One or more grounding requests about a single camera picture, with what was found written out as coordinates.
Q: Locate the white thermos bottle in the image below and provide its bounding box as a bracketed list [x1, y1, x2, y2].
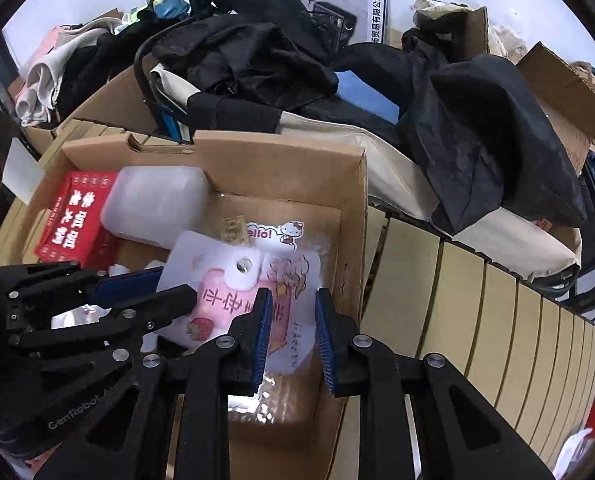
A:
[2, 138, 45, 205]

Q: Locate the black jacket right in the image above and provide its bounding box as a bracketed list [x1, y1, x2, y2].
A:
[396, 29, 587, 234]

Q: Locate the red printed box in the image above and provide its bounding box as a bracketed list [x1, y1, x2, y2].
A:
[34, 171, 120, 270]

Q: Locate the pink white wipes pack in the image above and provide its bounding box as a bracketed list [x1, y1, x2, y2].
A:
[158, 231, 321, 375]

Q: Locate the printed appliance carton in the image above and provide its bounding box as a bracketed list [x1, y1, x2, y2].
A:
[301, 0, 389, 50]

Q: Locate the brown cardboard tray box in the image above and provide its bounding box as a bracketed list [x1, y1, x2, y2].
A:
[0, 131, 367, 479]

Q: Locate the black clothes pile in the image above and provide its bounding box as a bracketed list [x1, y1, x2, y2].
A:
[57, 0, 406, 145]

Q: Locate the hello kitty sticker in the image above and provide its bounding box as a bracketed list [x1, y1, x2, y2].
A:
[247, 220, 305, 252]

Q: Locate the open cardboard box right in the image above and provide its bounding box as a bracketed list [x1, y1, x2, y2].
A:
[517, 42, 595, 174]

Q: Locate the translucent white plastic box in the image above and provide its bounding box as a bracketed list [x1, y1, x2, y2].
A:
[100, 166, 210, 249]

